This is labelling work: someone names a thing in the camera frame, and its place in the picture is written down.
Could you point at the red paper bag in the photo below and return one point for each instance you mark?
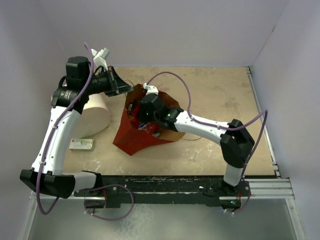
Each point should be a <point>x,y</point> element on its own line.
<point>131,140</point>

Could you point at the red cookie snack bag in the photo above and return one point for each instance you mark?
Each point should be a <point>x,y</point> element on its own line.
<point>133,112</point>

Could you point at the small white green box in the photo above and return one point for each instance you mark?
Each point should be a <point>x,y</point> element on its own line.
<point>81,144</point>

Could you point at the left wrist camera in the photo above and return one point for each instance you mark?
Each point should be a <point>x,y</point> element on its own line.
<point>100,57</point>

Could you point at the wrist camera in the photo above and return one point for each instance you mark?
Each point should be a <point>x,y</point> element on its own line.
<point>100,57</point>
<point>150,89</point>

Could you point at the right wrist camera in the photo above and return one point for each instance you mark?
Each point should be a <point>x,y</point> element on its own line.
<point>150,89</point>

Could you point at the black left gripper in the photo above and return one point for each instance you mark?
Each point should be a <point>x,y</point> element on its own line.
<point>117,85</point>

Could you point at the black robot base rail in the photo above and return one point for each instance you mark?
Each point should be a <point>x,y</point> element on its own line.
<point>208,190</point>

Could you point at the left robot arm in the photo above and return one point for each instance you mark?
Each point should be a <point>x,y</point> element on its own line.
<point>46,175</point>

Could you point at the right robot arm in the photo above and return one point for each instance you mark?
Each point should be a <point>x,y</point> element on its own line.
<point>235,141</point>

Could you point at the white cylindrical container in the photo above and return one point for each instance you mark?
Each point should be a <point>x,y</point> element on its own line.
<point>95,117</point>

